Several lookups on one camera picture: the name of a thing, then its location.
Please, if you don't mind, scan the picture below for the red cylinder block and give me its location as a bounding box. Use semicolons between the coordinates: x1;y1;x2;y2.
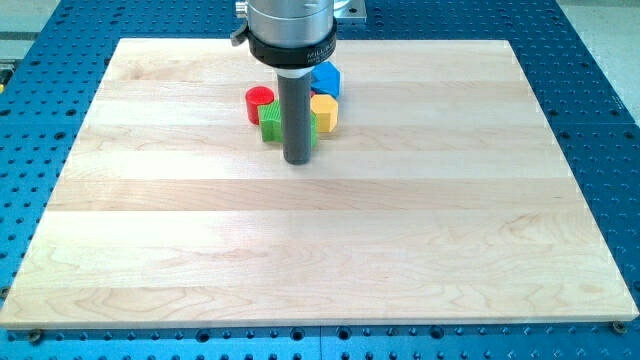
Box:
245;86;275;125

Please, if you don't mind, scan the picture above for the black tool clamp collar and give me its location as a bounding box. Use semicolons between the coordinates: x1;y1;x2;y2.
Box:
230;20;338;70

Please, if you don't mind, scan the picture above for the yellow hexagon block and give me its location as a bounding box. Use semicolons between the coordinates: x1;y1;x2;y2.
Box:
311;94;339;133

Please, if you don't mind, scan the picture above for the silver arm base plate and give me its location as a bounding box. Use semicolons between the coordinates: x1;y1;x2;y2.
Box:
334;0;367;22

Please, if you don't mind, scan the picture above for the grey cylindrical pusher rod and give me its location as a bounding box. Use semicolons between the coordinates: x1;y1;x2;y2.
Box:
276;68;312;165

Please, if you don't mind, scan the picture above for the blue block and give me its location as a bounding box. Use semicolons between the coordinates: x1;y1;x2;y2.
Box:
311;61;341;99

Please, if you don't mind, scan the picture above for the green ridged block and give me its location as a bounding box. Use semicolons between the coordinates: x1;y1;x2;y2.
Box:
257;99;319;149

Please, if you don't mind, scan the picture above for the light wooden board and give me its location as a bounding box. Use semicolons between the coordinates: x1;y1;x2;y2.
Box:
1;38;638;330

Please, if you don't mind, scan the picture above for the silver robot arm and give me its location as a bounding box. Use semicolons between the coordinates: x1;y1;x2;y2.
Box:
230;0;337;165

